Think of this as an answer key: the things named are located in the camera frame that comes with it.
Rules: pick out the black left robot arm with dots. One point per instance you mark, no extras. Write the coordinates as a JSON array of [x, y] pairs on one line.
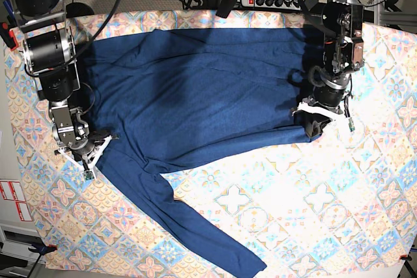
[[341, 24]]

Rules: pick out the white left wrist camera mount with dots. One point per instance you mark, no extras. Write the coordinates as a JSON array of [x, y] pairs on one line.
[[343, 121]]

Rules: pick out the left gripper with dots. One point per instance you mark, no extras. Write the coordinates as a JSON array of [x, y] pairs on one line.
[[328, 94]]

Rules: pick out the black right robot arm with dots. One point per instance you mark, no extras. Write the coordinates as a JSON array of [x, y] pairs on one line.
[[50, 58]]

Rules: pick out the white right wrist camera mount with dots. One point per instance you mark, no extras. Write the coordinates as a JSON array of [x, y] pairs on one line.
[[88, 168]]

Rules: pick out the orange clamp lower right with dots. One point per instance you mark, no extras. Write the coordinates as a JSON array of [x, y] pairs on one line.
[[407, 258]]

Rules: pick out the red clamp at left edge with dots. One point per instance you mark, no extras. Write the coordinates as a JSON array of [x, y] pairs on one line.
[[8, 36]]

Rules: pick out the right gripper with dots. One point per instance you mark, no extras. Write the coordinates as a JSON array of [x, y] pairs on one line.
[[88, 146]]

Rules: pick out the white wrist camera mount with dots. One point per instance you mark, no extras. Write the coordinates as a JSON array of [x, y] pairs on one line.
[[88, 168], [343, 121]]

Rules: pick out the white power strip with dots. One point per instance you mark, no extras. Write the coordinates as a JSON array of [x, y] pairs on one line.
[[271, 4]]

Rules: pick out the white labels with red print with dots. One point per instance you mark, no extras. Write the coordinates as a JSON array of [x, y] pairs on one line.
[[13, 200]]

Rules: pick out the blue long-sleeve T-shirt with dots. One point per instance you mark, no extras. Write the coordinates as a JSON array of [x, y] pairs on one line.
[[183, 98]]

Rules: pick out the patterned tile tablecloth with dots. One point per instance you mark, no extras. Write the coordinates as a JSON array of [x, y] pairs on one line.
[[342, 204]]

